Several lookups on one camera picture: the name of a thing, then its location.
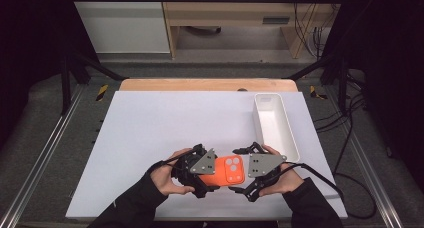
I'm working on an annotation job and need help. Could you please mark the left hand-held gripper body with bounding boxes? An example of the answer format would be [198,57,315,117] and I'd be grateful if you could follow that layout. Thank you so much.
[170,147,221,191]

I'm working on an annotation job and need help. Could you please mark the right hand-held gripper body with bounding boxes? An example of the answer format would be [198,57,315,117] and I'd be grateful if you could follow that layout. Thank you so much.
[247,153,288,189]

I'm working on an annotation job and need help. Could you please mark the orange phone case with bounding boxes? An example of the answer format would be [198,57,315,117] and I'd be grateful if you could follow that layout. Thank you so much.
[198,154,246,188]

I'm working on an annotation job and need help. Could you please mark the white plastic bin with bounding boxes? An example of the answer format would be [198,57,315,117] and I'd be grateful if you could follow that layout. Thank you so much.
[252,92,301,164]

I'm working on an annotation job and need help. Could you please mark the person's right hand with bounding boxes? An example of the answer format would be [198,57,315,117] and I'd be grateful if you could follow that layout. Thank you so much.
[258,144,305,198]

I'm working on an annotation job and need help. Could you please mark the person's left hand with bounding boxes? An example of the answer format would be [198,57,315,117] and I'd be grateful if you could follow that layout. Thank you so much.
[149,147,196,197]

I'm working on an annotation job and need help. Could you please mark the white board table cover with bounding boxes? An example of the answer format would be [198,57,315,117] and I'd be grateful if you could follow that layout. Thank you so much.
[65,90,348,220]

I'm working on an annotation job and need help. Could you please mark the wooden table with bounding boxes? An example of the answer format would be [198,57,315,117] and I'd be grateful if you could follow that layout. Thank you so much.
[119,77,299,92]

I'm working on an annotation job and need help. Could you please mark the yellow black hazard tape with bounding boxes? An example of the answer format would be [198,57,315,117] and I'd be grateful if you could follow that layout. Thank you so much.
[309,85,328,101]
[95,84,110,102]

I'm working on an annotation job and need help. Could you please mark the black metal stand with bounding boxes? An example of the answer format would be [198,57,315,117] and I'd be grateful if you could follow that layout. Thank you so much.
[60,51,129,116]
[283,51,349,114]

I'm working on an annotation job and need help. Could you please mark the light wooden desk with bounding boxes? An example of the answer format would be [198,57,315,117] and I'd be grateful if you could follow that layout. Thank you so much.
[159,0,348,60]

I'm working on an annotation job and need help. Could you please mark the white cabinet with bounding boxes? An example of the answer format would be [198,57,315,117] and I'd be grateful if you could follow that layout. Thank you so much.
[66,0,171,55]

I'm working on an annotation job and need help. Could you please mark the black curtain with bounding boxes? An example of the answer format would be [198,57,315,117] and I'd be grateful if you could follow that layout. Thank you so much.
[0,0,98,149]
[323,0,424,182]

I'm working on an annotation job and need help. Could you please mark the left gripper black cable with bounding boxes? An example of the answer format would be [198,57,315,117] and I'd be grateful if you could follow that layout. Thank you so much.
[148,147,196,176]

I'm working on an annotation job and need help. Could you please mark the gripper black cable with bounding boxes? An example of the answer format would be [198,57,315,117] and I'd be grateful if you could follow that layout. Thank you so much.
[148,147,196,176]
[283,161,378,221]

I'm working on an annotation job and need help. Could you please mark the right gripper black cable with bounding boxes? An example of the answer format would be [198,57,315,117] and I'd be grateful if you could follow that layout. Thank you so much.
[283,161,378,221]

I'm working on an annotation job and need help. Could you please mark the black floor cables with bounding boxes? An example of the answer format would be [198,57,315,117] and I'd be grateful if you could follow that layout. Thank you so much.
[314,71,368,142]

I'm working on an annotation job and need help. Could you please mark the aluminium floor rail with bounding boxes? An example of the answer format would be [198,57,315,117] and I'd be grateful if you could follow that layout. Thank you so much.
[328,87,406,228]
[0,84,86,228]

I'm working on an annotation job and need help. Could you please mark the hanging desk cables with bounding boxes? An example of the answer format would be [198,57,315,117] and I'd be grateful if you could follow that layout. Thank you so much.
[292,2,334,59]

